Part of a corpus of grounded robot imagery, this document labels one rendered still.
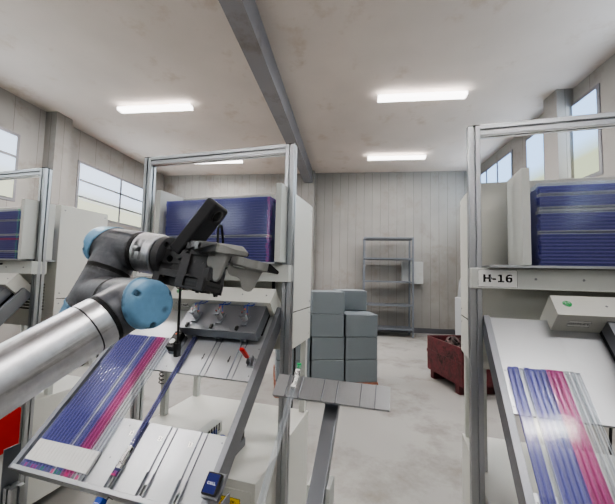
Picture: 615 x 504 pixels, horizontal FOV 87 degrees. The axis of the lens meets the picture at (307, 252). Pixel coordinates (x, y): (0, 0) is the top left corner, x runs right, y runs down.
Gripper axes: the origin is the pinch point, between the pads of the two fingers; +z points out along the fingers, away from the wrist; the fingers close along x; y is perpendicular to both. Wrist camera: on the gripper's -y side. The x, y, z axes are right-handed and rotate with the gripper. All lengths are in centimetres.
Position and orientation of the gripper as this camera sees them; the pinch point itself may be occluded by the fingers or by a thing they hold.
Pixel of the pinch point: (267, 260)
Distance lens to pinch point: 55.3
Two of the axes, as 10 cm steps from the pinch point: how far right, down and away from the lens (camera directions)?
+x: -2.2, -2.4, -9.5
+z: 9.6, 1.4, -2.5
